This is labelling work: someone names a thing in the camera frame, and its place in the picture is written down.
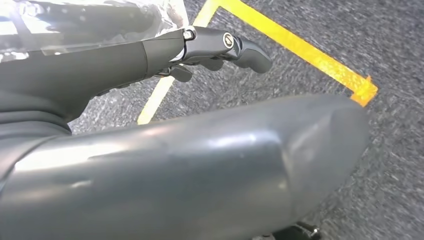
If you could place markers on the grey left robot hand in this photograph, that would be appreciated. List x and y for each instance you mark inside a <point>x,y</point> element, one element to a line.
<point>82,66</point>

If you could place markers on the yellow floor tape square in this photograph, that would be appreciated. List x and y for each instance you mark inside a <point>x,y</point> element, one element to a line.
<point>298,46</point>

